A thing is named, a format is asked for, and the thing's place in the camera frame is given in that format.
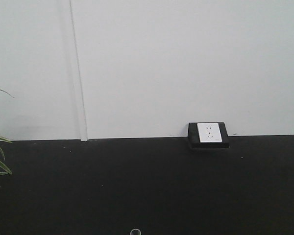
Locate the large clear glass tube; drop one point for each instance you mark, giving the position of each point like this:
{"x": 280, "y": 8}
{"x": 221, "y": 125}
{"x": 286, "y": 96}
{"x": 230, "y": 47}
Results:
{"x": 135, "y": 231}

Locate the black socket housing box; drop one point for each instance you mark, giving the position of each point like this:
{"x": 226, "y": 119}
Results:
{"x": 194, "y": 142}

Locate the white power socket plate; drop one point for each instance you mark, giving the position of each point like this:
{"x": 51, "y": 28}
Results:
{"x": 209, "y": 132}

